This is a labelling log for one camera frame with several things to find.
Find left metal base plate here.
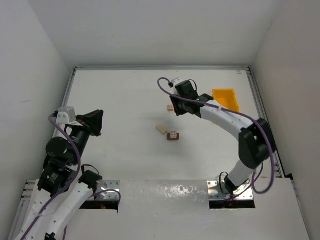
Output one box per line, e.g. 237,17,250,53
87,180,121,202

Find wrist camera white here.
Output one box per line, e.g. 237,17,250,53
168,77,181,88
55,106,76,125

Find metal base plate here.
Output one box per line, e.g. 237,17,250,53
87,180,121,202
206,180,255,201

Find yellow plastic bin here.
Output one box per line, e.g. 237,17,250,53
212,88,240,112

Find beige cube with holes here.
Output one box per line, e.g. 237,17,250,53
170,130,178,139

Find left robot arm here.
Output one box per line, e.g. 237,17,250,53
16,107,104,240

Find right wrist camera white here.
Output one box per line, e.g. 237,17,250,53
168,77,181,88

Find small patterned wood block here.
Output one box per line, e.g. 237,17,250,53
167,105,175,112

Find beige flat wood plank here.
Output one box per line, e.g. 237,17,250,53
155,124,168,135

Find brown rectangular wood block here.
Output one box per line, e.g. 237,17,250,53
167,132,180,141

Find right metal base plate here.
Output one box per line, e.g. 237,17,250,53
206,180,255,201

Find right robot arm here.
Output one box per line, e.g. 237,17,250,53
168,80,276,195

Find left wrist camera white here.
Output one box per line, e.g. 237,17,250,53
55,106,76,125

